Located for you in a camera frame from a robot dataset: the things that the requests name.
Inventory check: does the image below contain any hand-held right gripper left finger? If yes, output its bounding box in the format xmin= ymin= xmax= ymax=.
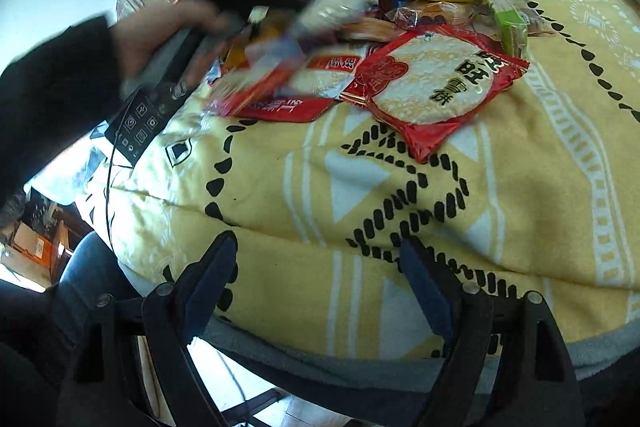
xmin=70 ymin=231 xmax=239 ymax=427

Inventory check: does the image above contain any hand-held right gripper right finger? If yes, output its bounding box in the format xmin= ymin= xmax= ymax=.
xmin=400 ymin=237 xmax=582 ymax=427

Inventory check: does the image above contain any clear rice cracker packet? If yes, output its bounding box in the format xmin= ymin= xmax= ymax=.
xmin=295 ymin=0 xmax=363 ymax=38

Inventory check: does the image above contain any pile of mixed snack packets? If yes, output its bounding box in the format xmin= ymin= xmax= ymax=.
xmin=220 ymin=0 xmax=556 ymax=58

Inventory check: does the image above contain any person's left forearm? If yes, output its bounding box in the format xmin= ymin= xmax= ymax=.
xmin=0 ymin=14 xmax=123 ymax=208

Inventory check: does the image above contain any person's left hand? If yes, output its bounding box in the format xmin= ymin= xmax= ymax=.
xmin=112 ymin=0 xmax=237 ymax=78

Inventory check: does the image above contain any red rice cracker packet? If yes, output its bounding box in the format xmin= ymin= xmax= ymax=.
xmin=342 ymin=24 xmax=531 ymax=162
xmin=215 ymin=52 xmax=363 ymax=124

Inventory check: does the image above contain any person's leg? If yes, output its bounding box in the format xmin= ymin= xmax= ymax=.
xmin=0 ymin=231 xmax=151 ymax=388

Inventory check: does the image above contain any orange cardboard box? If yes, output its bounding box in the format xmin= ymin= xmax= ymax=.
xmin=10 ymin=222 xmax=56 ymax=269

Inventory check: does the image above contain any olive green snack packet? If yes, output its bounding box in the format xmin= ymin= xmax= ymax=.
xmin=492 ymin=4 xmax=529 ymax=58

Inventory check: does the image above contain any thin black cable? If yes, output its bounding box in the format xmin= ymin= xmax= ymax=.
xmin=102 ymin=134 xmax=123 ymax=240

